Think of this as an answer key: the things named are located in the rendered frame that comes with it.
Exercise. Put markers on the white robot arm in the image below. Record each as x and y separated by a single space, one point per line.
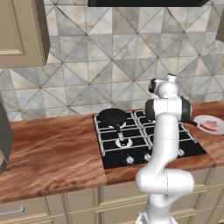
163 163

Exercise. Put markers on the white plate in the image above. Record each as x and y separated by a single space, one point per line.
201 120

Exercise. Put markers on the black frying pan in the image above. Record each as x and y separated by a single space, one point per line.
112 116

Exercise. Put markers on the black gas hob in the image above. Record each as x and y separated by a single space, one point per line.
137 137

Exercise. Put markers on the silver hob knob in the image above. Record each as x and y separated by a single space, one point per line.
129 159
181 152
147 157

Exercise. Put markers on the beige cupboard door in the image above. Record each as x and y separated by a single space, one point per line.
80 207
122 204
207 195

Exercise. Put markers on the pink raw steak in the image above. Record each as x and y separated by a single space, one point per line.
210 125

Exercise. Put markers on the grey appliance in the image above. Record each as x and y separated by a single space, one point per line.
5 134

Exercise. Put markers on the beige drawer front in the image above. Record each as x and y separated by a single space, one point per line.
32 214

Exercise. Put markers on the beige wall cupboard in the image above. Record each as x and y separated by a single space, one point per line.
17 32
220 30

